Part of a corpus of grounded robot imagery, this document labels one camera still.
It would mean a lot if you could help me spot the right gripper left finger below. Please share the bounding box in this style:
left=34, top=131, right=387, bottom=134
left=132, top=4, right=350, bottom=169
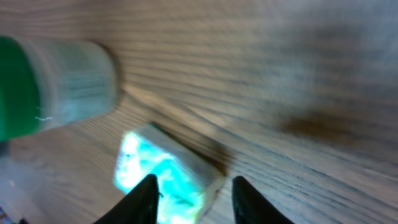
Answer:
left=94, top=174, right=160, bottom=224

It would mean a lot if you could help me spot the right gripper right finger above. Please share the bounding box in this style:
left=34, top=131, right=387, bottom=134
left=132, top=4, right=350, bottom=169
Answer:
left=232, top=176, right=293, bottom=224

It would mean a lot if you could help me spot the teal packet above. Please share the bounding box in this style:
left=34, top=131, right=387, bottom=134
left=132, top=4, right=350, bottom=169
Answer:
left=114, top=124, right=225, bottom=224

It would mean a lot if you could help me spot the green lid jar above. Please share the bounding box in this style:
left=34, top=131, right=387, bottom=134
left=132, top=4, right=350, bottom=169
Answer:
left=1, top=35, right=119, bottom=141

